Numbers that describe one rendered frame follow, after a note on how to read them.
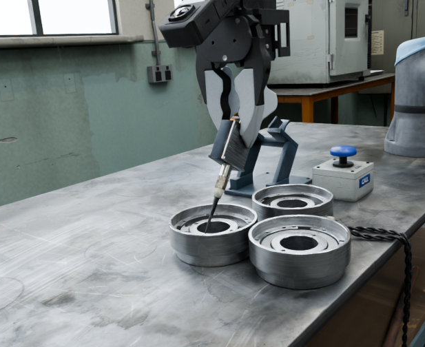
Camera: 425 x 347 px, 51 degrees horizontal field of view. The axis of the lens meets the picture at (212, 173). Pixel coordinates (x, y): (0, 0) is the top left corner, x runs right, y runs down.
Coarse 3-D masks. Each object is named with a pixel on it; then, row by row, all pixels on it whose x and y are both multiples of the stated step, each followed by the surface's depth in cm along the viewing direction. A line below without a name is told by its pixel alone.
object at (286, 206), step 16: (256, 192) 61; (272, 192) 64; (288, 192) 64; (304, 192) 63; (320, 192) 61; (256, 208) 58; (272, 208) 55; (288, 208) 54; (304, 208) 54; (320, 208) 55
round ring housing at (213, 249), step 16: (192, 208) 57; (208, 208) 58; (224, 208) 58; (240, 208) 56; (176, 224) 55; (192, 224) 55; (224, 224) 55; (176, 240) 50; (192, 240) 49; (208, 240) 48; (224, 240) 48; (240, 240) 49; (192, 256) 50; (208, 256) 49; (224, 256) 49; (240, 256) 50
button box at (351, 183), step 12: (312, 168) 70; (324, 168) 69; (336, 168) 69; (348, 168) 68; (360, 168) 68; (372, 168) 70; (312, 180) 71; (324, 180) 69; (336, 180) 68; (348, 180) 67; (360, 180) 67; (372, 180) 71; (336, 192) 68; (348, 192) 67; (360, 192) 68
